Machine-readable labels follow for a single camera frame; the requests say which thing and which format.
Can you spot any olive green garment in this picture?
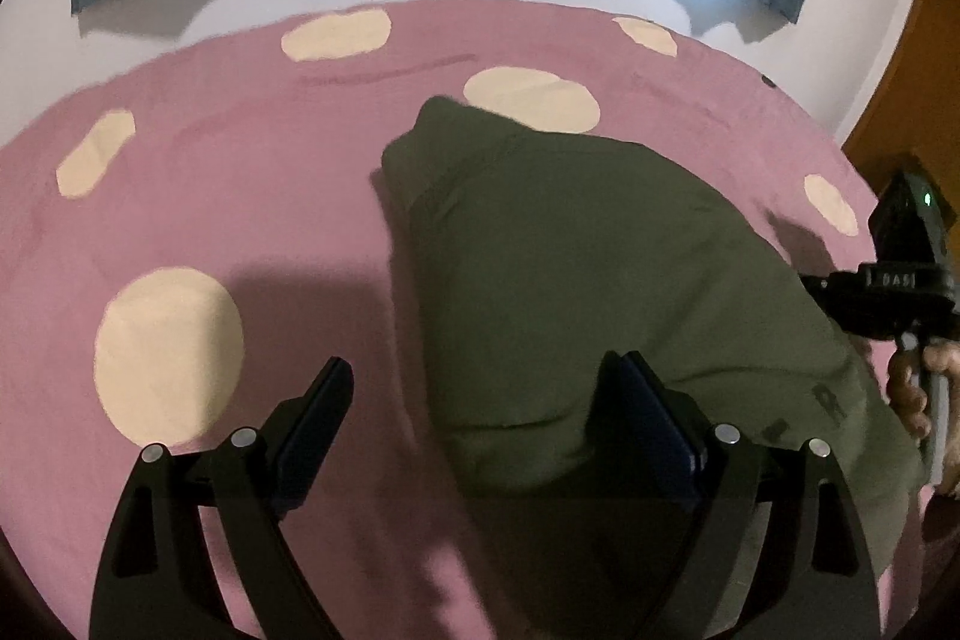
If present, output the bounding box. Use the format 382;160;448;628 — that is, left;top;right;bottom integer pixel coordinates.
382;97;921;569

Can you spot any right hand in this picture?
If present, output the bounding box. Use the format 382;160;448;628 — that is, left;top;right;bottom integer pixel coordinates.
887;341;960;440

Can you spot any brown wooden door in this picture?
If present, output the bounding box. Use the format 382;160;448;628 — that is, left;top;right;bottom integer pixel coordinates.
839;0;960;200

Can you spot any pink polka dot bedsheet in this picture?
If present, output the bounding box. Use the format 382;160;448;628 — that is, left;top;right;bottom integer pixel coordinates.
2;0;875;638

